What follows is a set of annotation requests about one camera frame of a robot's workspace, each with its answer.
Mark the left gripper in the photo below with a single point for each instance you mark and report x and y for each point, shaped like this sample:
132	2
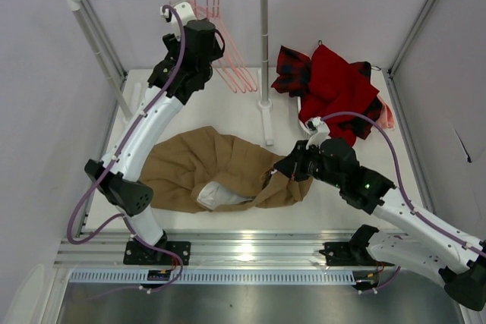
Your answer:
209	32

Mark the pink garment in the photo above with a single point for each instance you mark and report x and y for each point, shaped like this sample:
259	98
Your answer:
386	119

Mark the white laundry basket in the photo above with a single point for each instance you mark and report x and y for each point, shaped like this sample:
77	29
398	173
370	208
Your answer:
302	125

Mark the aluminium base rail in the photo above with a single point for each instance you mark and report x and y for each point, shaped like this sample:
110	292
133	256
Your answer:
244	249

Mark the black mounting plate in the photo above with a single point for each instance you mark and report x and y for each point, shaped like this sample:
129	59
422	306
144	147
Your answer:
342	253
136	254

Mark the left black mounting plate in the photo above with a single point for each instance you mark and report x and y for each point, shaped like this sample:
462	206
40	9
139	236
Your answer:
136	254

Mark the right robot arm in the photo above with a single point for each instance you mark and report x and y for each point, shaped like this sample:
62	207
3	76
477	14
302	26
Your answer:
438	251

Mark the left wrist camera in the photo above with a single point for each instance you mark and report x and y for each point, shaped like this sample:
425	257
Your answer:
185	11

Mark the silver clothes rack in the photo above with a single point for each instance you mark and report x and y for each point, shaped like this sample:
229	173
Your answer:
115	74

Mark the tan pleated skirt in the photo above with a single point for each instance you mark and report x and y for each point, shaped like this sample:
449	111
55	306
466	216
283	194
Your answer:
205	171

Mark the white slotted cable duct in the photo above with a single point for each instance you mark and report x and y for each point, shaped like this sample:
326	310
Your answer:
214	276

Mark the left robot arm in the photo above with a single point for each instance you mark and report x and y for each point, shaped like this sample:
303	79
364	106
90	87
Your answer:
184	70

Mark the red black plaid garment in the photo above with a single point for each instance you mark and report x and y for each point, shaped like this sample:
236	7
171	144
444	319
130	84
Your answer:
294	73

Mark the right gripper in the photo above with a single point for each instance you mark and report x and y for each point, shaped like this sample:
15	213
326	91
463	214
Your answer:
298	165

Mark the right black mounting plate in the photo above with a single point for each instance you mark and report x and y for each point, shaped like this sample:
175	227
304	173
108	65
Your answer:
342	253

